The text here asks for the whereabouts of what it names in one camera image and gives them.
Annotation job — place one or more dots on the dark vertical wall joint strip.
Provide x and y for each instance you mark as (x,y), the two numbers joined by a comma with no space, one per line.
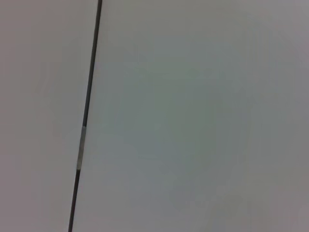
(90,72)

